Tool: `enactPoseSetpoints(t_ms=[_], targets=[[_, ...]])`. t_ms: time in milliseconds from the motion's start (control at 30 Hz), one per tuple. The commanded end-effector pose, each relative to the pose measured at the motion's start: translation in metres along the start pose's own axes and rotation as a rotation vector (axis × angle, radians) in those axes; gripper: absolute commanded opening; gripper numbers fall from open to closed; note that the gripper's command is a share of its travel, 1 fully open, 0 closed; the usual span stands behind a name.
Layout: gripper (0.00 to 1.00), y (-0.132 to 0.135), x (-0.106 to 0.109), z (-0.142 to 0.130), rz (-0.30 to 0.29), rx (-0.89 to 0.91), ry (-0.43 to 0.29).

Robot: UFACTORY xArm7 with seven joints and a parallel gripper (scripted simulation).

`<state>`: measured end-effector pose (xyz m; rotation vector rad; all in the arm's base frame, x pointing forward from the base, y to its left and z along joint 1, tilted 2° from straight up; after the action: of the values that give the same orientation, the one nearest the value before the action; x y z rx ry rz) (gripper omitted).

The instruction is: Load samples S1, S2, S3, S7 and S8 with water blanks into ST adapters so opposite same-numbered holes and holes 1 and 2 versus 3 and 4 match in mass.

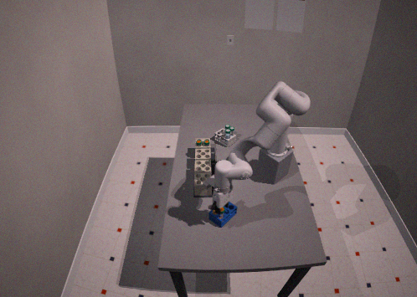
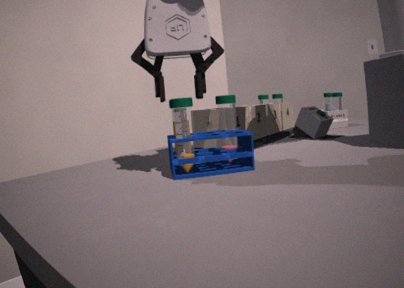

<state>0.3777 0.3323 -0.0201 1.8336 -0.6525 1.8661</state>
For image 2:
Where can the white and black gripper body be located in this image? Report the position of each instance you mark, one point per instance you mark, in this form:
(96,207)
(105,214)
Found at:
(175,28)

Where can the blue tube rack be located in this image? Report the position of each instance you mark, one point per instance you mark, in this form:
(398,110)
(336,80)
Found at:
(214,155)

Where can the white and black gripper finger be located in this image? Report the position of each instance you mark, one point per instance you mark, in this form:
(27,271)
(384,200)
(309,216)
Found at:
(203,65)
(154,70)

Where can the white tube rack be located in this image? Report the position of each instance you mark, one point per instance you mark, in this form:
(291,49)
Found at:
(340,118)

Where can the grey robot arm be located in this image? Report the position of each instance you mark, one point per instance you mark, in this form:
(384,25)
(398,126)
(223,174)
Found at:
(392,24)

